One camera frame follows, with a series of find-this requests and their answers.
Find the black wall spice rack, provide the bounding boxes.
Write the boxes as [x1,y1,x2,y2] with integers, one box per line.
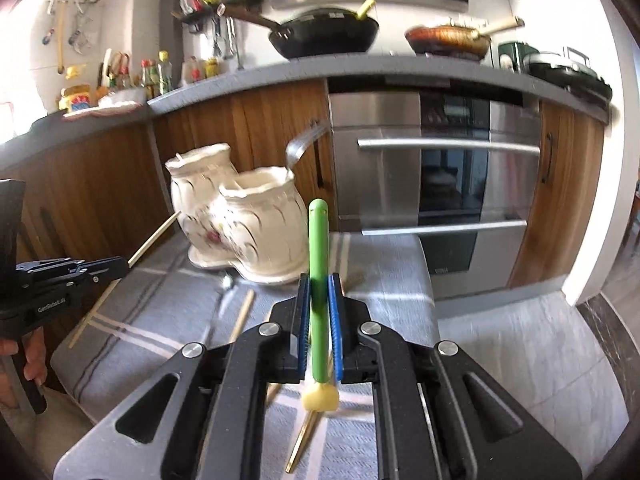
[172,0,264,27]

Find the green handled utensil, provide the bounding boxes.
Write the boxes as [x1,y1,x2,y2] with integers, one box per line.
[284,199,342,475]

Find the yellow container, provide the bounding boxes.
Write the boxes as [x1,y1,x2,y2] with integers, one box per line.
[58,85,97,112]

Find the stainless steel oven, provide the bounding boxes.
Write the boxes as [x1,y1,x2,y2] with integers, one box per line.
[327,89,544,302]

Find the black electric grill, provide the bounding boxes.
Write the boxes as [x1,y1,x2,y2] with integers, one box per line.
[527,47,613,102]

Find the black wok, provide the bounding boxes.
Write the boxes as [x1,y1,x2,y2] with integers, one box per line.
[219,2,381,59]

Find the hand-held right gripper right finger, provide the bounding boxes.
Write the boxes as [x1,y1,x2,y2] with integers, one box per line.
[330,274,583,480]

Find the grey vertical pipe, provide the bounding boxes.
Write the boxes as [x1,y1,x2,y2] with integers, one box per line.
[160,0,184,55]

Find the green kettle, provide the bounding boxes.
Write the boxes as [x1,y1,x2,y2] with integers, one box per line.
[497,41,540,72]

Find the wooden chopstick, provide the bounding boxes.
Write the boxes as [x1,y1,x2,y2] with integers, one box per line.
[227,289,257,348]
[67,211,181,350]

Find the clear oil bottle yellow cap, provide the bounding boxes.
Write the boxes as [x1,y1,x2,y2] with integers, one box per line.
[157,51,174,97]

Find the white jar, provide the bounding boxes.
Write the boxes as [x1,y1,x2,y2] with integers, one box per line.
[180,56,204,87]

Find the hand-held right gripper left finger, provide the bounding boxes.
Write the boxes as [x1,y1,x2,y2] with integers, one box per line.
[52,274,310,480]

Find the person's left hand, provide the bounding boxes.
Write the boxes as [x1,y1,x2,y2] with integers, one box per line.
[22,327,49,386]

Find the wooden kitchen cabinet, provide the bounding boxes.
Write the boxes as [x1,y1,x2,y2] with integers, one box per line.
[0,79,608,411]

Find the hanging metal utensils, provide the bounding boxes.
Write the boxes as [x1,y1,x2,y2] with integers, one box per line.
[211,14,247,70]

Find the grey striped cloth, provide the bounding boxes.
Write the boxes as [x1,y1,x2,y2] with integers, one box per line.
[50,232,442,480]

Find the white folded cloth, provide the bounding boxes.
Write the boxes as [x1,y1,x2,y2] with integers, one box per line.
[64,100,147,120]

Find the copper frying pan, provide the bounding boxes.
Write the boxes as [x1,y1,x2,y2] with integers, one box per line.
[404,16,526,62]

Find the white ceramic utensil holder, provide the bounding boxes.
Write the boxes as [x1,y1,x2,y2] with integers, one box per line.
[165,142,308,286]

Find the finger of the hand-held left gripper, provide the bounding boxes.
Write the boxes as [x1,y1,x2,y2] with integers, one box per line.
[17,256,129,292]

